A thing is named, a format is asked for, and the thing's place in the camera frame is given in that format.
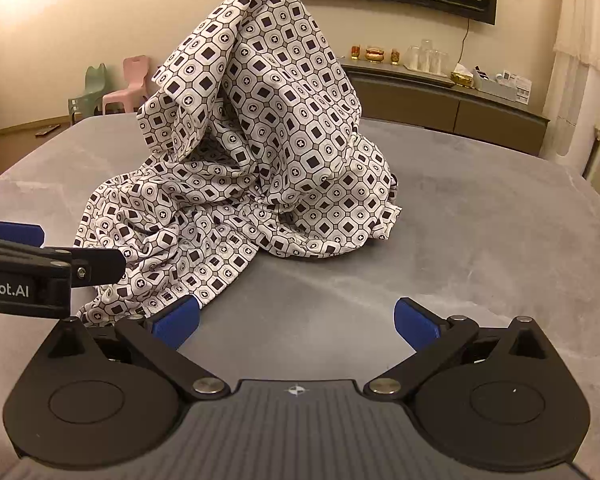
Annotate white black patterned shirt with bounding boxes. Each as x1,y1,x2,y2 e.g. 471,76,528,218
75,0,403,328

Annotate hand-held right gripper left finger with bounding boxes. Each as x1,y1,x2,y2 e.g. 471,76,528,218
47,296,231,401

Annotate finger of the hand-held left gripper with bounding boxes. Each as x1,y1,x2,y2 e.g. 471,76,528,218
0,246,127,289
0,219,46,249

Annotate gold tissue box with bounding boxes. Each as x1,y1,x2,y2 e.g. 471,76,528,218
450,63,476,89

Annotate thin wall cable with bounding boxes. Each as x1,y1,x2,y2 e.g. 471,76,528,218
459,19,471,67

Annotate white lace curtain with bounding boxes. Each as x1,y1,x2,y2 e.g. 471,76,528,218
539,0,600,182

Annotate white organizer box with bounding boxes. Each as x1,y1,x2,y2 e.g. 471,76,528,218
472,66,533,106

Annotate pink plastic chair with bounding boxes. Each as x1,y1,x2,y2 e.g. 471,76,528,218
101,56,151,116

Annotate green plastic chair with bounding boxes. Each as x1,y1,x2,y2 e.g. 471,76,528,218
67,63,108,125

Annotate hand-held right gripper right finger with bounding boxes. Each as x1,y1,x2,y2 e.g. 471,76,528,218
364,297,548,401

